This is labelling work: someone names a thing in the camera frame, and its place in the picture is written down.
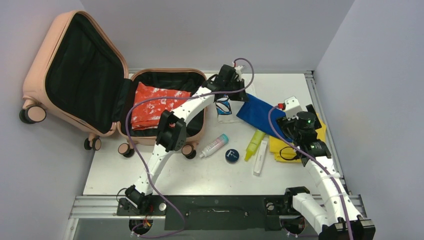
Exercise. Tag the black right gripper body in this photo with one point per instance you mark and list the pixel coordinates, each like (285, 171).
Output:
(288, 128)

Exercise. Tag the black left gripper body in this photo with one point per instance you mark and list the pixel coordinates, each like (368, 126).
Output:
(235, 85)

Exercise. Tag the yellow-green tube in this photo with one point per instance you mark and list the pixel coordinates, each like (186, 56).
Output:
(254, 144)

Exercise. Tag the pink teal bottle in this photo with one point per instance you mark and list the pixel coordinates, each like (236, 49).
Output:
(214, 146)

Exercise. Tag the dark blue round tin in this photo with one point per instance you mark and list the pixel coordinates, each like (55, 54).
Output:
(232, 156)

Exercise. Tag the red white patterned cloth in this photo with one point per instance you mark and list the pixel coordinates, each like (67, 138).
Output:
(147, 115)

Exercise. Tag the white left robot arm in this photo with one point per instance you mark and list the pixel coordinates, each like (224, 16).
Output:
(172, 130)

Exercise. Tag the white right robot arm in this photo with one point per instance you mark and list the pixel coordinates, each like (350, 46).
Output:
(337, 218)

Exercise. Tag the white blue printed cloth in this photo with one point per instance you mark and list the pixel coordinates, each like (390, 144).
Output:
(227, 110)

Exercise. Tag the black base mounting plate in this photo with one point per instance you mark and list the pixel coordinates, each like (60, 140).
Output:
(218, 212)

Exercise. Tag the pink hard-shell suitcase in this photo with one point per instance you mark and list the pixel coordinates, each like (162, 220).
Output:
(79, 76)

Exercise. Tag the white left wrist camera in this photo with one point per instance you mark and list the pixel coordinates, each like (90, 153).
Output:
(239, 69)

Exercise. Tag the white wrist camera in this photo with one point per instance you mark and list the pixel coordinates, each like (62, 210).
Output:
(292, 107)
(239, 69)

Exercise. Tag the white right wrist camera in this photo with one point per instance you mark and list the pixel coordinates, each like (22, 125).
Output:
(292, 107)

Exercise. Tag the aluminium front rail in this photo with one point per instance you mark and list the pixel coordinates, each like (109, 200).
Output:
(106, 207)

